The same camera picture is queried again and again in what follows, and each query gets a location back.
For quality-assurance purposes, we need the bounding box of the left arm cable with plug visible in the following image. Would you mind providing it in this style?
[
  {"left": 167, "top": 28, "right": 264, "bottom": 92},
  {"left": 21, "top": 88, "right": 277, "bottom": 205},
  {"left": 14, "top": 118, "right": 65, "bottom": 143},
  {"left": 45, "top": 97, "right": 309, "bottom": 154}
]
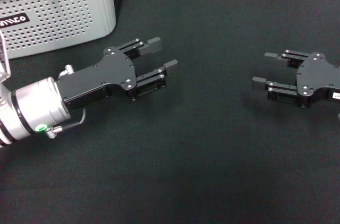
[{"left": 44, "top": 108, "right": 87, "bottom": 139}]

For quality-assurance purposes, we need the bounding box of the grey-green perforated storage box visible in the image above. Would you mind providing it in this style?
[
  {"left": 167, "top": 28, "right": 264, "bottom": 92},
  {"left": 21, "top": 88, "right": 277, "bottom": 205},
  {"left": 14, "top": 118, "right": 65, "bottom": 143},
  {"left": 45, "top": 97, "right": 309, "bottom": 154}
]
[{"left": 0, "top": 0, "right": 117, "bottom": 60}]

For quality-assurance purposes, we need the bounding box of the black tablecloth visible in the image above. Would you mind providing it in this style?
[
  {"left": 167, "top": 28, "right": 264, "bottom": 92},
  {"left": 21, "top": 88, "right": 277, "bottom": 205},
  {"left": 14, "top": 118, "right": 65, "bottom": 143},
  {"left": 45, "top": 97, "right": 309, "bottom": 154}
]
[{"left": 0, "top": 0, "right": 340, "bottom": 224}]

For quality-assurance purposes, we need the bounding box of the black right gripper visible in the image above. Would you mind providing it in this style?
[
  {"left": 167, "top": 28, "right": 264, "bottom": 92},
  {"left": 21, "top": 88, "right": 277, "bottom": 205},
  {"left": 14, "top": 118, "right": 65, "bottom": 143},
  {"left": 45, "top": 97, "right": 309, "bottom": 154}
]
[{"left": 252, "top": 49, "right": 340, "bottom": 109}]

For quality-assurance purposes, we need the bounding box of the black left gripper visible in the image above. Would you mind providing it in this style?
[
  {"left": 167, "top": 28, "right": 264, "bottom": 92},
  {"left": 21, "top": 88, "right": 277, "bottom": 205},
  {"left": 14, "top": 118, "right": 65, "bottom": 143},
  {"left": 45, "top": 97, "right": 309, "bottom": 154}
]
[{"left": 56, "top": 37, "right": 179, "bottom": 114}]

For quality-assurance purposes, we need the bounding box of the small silver connector stub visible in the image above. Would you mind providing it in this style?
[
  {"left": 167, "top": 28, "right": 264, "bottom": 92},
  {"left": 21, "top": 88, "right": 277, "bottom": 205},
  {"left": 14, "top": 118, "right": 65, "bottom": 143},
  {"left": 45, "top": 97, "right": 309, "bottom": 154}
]
[{"left": 57, "top": 64, "right": 74, "bottom": 79}]

